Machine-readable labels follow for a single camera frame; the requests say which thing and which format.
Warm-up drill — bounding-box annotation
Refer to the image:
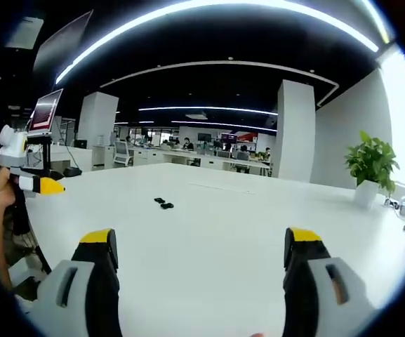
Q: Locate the black monitor stand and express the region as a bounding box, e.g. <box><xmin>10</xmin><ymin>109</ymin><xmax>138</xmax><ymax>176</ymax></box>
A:
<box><xmin>26</xmin><ymin>134</ymin><xmax>65</xmax><ymax>180</ymax></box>

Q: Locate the green potted plant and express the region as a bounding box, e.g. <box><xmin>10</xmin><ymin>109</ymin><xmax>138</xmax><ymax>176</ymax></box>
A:
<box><xmin>343</xmin><ymin>130</ymin><xmax>401</xmax><ymax>198</ymax></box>

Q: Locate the curved ceiling light strip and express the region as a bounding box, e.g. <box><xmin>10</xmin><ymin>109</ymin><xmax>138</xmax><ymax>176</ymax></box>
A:
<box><xmin>55</xmin><ymin>0</ymin><xmax>380</xmax><ymax>85</ymax></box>

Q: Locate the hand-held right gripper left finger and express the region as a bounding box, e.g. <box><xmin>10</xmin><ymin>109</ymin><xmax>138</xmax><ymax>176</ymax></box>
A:
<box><xmin>35</xmin><ymin>227</ymin><xmax>121</xmax><ymax>337</ymax></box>

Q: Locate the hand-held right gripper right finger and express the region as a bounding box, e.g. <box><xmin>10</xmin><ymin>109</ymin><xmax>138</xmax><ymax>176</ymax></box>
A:
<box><xmin>281</xmin><ymin>227</ymin><xmax>379</xmax><ymax>337</ymax></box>

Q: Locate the white plant pot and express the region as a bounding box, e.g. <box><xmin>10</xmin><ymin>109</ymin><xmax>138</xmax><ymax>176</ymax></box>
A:
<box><xmin>354</xmin><ymin>179</ymin><xmax>380</xmax><ymax>209</ymax></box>

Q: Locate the person's left hand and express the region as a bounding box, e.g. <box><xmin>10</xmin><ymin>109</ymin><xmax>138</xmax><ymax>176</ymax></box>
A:
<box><xmin>0</xmin><ymin>167</ymin><xmax>18</xmax><ymax>211</ymax></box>

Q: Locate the white office chair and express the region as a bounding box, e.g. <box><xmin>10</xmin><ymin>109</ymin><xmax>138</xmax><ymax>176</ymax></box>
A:
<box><xmin>112</xmin><ymin>139</ymin><xmax>135</xmax><ymax>167</ymax></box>

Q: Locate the monitor with red screen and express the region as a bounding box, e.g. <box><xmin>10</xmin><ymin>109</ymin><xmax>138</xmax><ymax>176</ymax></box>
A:
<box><xmin>27</xmin><ymin>88</ymin><xmax>65</xmax><ymax>136</ymax></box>

